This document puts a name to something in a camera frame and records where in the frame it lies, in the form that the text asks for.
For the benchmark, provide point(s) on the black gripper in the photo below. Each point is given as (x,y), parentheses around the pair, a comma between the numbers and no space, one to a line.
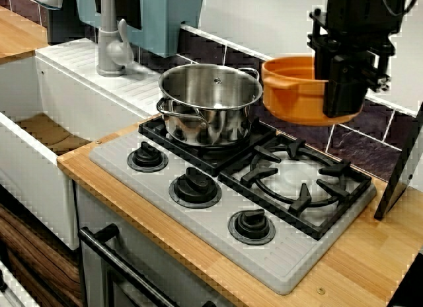
(360,16)

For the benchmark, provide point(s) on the orange plastic bowl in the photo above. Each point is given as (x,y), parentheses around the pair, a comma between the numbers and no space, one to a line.
(291,102)

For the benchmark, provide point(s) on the dark tile backsplash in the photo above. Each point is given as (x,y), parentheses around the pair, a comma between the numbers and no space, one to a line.
(363,145)

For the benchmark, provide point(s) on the black slanted panel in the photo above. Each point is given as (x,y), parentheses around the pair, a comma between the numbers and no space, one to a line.
(396,174)

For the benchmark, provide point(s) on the black burner grate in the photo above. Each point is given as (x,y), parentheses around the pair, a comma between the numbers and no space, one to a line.
(300,201)
(228,158)

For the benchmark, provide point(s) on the stainless steel pot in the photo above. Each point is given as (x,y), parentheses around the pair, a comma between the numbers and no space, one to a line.
(205,88)

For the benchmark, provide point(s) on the black stove knob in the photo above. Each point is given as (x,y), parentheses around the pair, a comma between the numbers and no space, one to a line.
(251,226)
(195,188)
(147,158)

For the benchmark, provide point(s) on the teal plastic box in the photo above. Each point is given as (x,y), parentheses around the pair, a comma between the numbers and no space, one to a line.
(158,22)

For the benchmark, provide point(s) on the grey stove top panel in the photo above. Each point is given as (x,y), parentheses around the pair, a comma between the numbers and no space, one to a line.
(281,260)

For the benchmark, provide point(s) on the grey toy faucet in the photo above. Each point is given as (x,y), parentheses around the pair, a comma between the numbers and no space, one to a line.
(107,39)

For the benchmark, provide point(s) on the bamboo kitchen countertop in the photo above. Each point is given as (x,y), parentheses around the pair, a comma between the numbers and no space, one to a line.
(132,201)

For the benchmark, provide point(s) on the grey oven door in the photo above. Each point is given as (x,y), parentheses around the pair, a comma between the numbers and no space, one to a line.
(158,264)

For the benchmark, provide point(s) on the white sink basin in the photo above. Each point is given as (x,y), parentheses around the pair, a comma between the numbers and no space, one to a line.
(33,174)

